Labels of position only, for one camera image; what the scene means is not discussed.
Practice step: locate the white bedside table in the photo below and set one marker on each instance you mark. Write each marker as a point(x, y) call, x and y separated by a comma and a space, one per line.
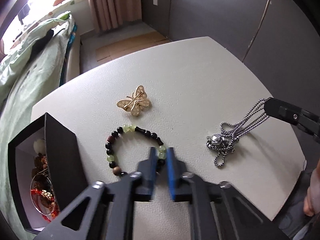
point(187, 80)

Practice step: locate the black jewelry box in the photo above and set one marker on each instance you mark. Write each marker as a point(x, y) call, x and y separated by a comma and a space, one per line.
point(62, 155)

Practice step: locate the light green quilt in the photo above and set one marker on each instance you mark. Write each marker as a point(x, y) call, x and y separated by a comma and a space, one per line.
point(15, 55)

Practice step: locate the bed with green sheet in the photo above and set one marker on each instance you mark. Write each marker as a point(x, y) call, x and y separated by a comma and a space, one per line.
point(25, 97)

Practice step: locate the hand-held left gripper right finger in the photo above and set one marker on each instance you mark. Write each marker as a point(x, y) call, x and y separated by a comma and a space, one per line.
point(171, 172)

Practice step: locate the printed window seat cushion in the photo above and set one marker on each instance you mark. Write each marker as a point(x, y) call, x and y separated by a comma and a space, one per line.
point(72, 3)

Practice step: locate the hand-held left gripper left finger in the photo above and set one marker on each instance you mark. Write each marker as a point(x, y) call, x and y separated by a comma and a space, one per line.
point(151, 170)

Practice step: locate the orange plush toy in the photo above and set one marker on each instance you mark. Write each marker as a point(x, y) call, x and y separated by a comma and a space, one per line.
point(61, 0)

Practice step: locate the pink curtain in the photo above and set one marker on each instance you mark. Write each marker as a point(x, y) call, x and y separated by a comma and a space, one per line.
point(112, 2)

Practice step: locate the white wall socket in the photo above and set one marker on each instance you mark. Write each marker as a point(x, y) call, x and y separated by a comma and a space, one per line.
point(155, 1)

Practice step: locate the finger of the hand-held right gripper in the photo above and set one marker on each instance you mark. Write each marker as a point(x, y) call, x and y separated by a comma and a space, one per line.
point(282, 110)

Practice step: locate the dark grey wall panel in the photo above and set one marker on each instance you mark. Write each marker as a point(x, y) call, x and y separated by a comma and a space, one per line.
point(225, 10)

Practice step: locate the person's right hand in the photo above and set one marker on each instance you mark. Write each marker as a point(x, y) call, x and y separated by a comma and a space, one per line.
point(312, 197)

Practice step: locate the gold butterfly brooch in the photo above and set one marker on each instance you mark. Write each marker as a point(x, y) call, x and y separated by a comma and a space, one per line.
point(135, 102)

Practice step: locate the black cloth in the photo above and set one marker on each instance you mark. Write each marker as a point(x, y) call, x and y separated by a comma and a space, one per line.
point(41, 42)

